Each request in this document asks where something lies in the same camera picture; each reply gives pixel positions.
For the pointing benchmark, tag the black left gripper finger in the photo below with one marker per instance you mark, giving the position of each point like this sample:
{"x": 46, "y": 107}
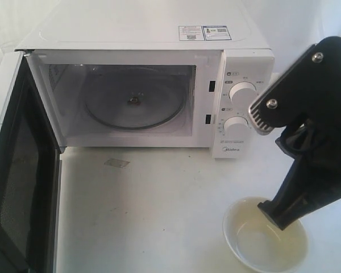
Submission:
{"x": 297, "y": 179}

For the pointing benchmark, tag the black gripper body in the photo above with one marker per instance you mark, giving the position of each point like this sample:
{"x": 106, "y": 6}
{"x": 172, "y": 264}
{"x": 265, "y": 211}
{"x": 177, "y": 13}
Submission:
{"x": 322, "y": 152}

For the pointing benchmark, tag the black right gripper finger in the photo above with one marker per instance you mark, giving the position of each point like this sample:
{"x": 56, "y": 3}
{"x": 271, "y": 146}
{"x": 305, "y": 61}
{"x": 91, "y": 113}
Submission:
{"x": 304, "y": 210}

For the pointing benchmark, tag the cream ceramic bowl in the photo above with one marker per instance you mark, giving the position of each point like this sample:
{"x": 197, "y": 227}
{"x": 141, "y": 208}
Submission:
{"x": 260, "y": 245}

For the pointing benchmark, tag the white microwave door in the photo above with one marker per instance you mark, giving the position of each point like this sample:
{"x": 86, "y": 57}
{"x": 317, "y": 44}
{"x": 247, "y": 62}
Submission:
{"x": 30, "y": 169}

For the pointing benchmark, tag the glass microwave turntable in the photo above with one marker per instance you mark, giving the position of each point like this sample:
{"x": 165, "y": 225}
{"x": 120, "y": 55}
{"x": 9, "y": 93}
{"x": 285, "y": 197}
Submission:
{"x": 136, "y": 98}

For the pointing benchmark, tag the white microwave oven body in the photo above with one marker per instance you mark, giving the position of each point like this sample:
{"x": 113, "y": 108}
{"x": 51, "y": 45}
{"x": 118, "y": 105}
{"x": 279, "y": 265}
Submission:
{"x": 80, "y": 41}

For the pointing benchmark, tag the lower white control knob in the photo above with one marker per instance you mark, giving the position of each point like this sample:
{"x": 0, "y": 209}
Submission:
{"x": 235, "y": 126}

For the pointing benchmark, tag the white control knob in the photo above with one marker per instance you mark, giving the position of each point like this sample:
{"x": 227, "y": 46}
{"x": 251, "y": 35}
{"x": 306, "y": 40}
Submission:
{"x": 242, "y": 93}
{"x": 235, "y": 126}

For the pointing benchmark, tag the upper white control knob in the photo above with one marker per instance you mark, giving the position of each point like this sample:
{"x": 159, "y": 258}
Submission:
{"x": 242, "y": 93}

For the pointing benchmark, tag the blue warning sticker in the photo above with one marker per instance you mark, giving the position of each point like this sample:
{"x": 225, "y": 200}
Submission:
{"x": 203, "y": 33}

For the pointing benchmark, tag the clear tape patch on table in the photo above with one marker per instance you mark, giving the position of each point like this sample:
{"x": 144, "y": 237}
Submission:
{"x": 116, "y": 163}

